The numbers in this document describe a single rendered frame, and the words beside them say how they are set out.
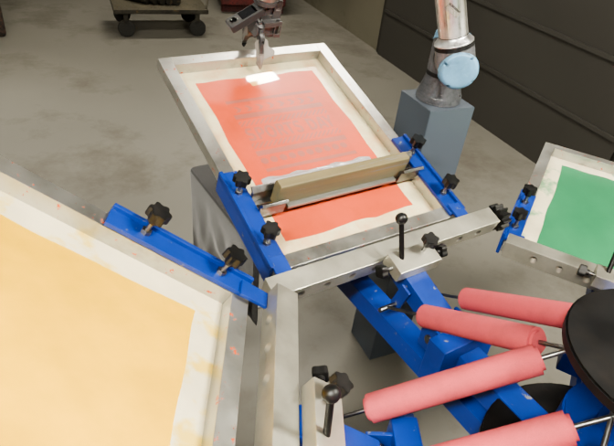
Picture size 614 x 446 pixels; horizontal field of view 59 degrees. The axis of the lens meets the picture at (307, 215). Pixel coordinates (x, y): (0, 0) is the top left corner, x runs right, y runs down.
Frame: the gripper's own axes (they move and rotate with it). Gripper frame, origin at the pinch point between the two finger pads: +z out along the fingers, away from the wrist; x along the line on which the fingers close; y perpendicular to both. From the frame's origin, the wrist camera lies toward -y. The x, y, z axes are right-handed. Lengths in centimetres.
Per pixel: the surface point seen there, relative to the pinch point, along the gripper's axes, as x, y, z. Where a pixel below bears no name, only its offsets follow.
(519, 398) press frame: -124, 0, -6
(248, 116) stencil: -23.4, -11.0, 3.1
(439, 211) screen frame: -74, 23, 2
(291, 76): -8.7, 11.6, 2.9
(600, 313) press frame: -122, -2, -37
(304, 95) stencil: -18.2, 11.3, 3.2
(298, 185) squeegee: -59, -15, -5
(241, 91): -12.7, -8.2, 2.8
